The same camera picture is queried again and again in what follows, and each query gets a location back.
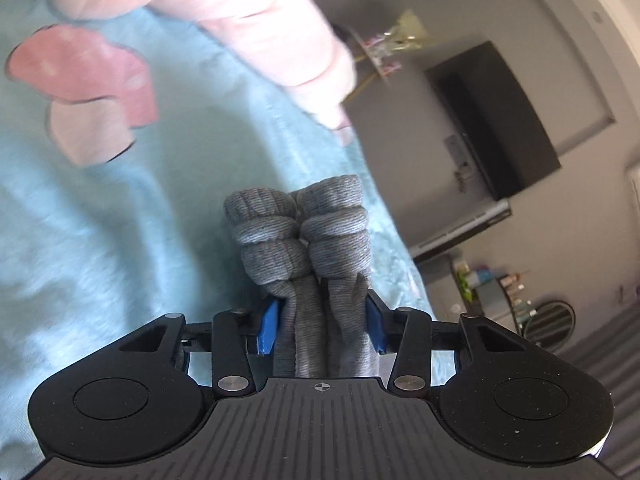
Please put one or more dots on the pink plush toy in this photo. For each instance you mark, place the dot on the pink plush toy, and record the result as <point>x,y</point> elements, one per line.
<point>288,41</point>

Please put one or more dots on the yellow-legged round side table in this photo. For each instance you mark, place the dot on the yellow-legged round side table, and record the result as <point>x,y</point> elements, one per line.
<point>370,66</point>

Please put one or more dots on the grey curtain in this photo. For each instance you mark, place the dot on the grey curtain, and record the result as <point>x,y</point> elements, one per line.
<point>611,355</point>

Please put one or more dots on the black wall television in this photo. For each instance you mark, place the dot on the black wall television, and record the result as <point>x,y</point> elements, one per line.
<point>496,120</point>

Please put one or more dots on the grey knit pants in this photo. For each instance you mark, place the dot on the grey knit pants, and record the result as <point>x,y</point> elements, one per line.
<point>311,249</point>

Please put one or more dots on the light blue printed bedsheet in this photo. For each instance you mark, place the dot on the light blue printed bedsheet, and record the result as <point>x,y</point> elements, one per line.
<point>120,141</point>

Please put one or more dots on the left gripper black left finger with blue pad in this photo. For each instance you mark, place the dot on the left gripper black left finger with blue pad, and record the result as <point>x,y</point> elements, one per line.
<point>157,354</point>

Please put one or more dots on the round striped vanity mirror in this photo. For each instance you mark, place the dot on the round striped vanity mirror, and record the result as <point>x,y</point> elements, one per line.
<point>551,325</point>

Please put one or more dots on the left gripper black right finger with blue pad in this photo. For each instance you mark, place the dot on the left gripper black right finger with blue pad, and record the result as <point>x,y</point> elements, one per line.
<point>411,336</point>

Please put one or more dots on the white drawer cabinet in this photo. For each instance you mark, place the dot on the white drawer cabinet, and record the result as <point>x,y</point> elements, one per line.
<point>453,292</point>

